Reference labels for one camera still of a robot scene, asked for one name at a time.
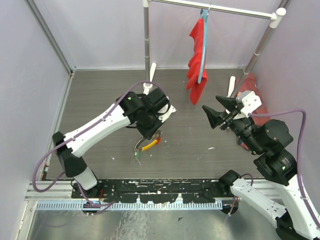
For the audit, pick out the dark red printed shirt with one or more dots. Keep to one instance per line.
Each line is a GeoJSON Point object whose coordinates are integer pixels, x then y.
{"type": "Point", "coordinates": [250, 84]}

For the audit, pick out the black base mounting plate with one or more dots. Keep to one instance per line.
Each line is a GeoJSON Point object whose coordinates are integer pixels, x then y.
{"type": "Point", "coordinates": [159, 191]}

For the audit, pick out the red shirt on hanger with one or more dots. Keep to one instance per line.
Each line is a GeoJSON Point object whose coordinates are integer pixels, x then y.
{"type": "Point", "coordinates": [194, 64]}

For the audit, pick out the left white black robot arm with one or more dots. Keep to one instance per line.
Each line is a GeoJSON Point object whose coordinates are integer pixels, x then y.
{"type": "Point", "coordinates": [71, 146]}

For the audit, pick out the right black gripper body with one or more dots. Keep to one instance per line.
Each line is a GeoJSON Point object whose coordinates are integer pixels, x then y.
{"type": "Point", "coordinates": [242, 127]}

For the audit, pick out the teal clothes hanger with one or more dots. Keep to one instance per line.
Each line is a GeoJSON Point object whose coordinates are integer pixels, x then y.
{"type": "Point", "coordinates": [204, 15]}

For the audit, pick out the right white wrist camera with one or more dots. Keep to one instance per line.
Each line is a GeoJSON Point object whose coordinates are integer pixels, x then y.
{"type": "Point", "coordinates": [249, 101]}

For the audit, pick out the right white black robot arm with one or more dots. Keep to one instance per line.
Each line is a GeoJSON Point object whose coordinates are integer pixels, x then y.
{"type": "Point", "coordinates": [296, 218]}

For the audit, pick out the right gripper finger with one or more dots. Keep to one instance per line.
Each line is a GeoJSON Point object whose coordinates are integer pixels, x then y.
{"type": "Point", "coordinates": [229, 103]}
{"type": "Point", "coordinates": [214, 117]}

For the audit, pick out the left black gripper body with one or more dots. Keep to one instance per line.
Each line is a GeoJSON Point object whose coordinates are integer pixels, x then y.
{"type": "Point", "coordinates": [148, 127]}

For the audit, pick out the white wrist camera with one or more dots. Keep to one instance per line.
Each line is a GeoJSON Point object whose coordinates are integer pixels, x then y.
{"type": "Point", "coordinates": [249, 101]}
{"type": "Point", "coordinates": [165, 116]}

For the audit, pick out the slotted cable duct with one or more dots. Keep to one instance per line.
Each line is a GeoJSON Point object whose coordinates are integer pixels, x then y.
{"type": "Point", "coordinates": [80, 205]}

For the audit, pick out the metal numbered keyring organizer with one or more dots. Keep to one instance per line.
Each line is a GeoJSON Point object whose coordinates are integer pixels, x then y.
{"type": "Point", "coordinates": [141, 147]}

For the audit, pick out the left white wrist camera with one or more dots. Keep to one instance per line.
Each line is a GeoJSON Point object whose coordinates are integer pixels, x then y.
{"type": "Point", "coordinates": [165, 116]}

